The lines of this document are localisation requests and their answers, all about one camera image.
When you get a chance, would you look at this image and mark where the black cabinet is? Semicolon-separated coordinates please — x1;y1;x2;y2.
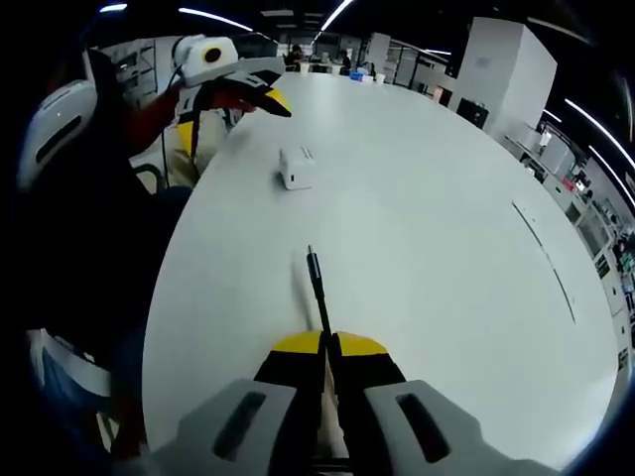
455;97;490;131

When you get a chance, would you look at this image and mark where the person's dark clothing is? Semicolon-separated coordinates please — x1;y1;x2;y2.
0;47;199;447

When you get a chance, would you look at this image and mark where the person's left hand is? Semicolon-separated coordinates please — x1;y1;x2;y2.
197;81;257;113

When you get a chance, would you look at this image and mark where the white chest-worn device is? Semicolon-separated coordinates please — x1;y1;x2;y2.
18;80;98;190

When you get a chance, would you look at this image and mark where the black Type-C cable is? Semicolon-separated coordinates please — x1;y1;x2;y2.
306;243;344;403

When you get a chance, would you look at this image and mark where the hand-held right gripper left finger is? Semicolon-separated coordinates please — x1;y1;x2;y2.
148;330;327;476

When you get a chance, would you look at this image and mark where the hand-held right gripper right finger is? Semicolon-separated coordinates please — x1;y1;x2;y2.
330;330;558;476

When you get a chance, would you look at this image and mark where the person's right hand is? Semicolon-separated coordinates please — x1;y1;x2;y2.
317;384;351;463

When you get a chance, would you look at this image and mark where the ceiling light strip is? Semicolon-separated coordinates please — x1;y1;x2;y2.
564;98;635;169
321;0;354;32
178;6;240;32
586;143;635;210

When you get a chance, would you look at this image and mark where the white charger adapter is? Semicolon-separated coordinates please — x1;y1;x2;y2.
278;145;317;192

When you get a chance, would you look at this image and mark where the thin black cable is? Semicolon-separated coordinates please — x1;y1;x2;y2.
157;47;187;190

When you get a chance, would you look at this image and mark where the row of white cabinets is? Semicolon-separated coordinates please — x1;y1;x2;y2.
500;126;635;348

